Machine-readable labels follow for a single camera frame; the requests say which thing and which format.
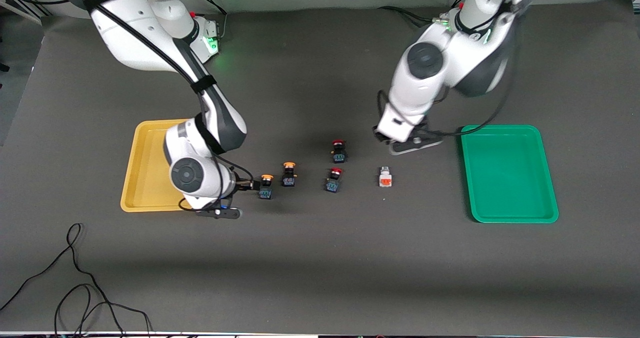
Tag yellow push button switch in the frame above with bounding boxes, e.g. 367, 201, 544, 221
281, 162, 298, 188
258, 174, 275, 200

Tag yellow plastic tray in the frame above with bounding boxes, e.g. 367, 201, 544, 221
120, 119, 201, 213

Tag dark grey table cloth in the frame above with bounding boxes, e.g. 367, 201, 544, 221
0, 0, 640, 334

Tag green plastic tray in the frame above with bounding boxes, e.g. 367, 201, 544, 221
460, 124, 560, 224

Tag black left base cables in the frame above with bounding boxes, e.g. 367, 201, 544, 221
377, 0, 468, 28

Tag black base cables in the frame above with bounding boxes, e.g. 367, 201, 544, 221
377, 0, 468, 28
190, 0, 229, 41

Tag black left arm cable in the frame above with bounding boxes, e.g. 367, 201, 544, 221
376, 0, 543, 139

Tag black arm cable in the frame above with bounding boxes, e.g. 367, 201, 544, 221
376, 0, 543, 139
14, 0, 257, 191

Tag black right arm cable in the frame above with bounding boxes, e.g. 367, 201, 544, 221
14, 0, 257, 191

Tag black right base cables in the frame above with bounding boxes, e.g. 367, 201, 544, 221
190, 0, 229, 41

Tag loose black cable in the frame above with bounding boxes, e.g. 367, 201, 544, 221
0, 223, 153, 338

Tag aluminium frame rail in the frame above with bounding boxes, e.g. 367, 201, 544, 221
0, 0, 51, 18

